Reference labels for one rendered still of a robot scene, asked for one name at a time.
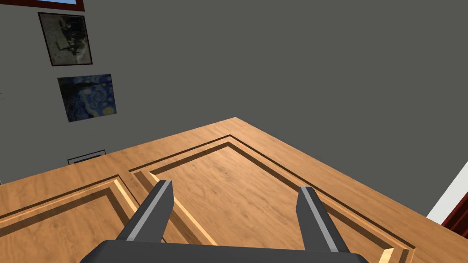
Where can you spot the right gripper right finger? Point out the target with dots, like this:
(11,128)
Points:
(318,221)

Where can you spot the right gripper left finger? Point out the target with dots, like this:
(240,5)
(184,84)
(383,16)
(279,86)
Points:
(151,215)

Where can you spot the wooden panelled door leaf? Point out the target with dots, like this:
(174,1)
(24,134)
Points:
(234,190)

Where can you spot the blue starry night picture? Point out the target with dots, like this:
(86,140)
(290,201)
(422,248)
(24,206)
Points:
(87,97)

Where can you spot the dark framed grey picture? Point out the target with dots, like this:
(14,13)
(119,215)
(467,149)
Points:
(66,39)

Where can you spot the red framed picture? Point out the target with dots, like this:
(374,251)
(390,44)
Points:
(44,3)

